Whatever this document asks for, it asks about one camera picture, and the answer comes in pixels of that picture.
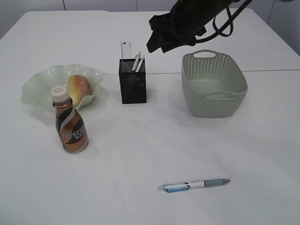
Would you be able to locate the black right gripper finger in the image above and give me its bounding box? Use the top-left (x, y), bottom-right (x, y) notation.
top-left (161, 44), bottom-right (178, 53)
top-left (146, 30), bottom-right (169, 53)

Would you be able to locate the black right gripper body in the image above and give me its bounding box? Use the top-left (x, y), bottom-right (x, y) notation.
top-left (149, 0), bottom-right (234, 47)

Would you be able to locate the grey and white pen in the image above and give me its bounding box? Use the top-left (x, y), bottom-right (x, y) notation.
top-left (135, 55), bottom-right (145, 72)

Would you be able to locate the beige and white pen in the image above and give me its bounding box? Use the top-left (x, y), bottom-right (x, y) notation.
top-left (132, 51), bottom-right (141, 71)

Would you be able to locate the clear plastic ruler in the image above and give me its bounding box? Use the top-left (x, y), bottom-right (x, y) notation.
top-left (121, 41), bottom-right (132, 59)

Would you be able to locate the sugared bread loaf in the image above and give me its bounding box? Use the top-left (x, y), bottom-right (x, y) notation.
top-left (68, 75), bottom-right (92, 106)

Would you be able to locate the brown Nescafe coffee bottle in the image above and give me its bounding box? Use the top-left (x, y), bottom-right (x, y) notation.
top-left (51, 85), bottom-right (88, 153)

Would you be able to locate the blue and white pen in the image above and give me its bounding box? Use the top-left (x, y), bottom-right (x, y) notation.
top-left (157, 179), bottom-right (230, 193)

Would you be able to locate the black mesh pen holder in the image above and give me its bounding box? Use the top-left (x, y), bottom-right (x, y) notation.
top-left (119, 59), bottom-right (147, 104)

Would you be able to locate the grey-green plastic woven basket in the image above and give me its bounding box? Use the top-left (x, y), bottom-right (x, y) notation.
top-left (181, 50), bottom-right (248, 118)

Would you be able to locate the pale green wavy glass plate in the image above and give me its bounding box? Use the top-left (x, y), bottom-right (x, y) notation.
top-left (21, 64), bottom-right (103, 114)

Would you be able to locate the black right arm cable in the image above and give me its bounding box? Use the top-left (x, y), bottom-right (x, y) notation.
top-left (194, 0), bottom-right (254, 44)

